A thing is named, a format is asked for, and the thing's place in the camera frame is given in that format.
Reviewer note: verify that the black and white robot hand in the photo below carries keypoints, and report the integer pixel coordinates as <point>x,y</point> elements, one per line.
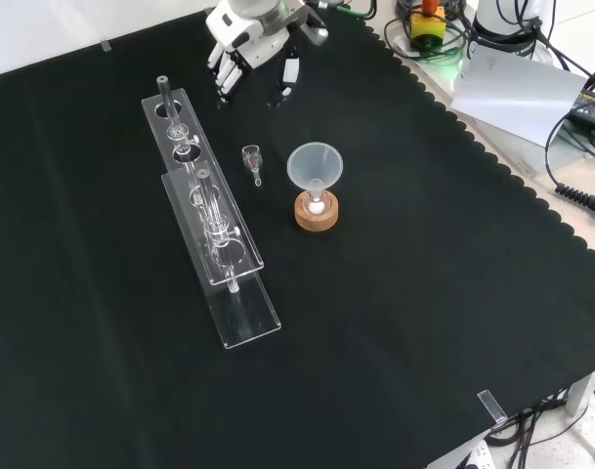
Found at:
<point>243,41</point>

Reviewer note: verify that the translucent plastic funnel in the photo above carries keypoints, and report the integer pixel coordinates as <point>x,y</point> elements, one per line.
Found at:
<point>315,163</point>

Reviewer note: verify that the clear weighing funnel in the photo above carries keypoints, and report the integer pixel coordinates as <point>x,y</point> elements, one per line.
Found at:
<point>252,157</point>

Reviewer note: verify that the clear acrylic funnel stand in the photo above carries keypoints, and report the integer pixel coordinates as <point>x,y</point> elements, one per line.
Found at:
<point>238,254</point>

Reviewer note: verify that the clear cloth clip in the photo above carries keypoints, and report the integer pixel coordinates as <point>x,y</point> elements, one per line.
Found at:
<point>490,405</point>
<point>106,46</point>

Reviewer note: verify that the yellow stop button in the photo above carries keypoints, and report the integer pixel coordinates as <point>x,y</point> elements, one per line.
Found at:
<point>426,27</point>

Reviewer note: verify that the black bench cloth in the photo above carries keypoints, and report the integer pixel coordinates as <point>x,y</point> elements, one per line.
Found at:
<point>375,303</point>

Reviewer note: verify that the black power adapter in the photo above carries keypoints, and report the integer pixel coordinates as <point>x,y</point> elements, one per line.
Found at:
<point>592,110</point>

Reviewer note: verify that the white power strip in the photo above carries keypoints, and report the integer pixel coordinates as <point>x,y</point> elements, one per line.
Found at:
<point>478,456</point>

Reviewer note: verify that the white table leg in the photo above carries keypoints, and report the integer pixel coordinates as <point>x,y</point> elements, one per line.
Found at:
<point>582,391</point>

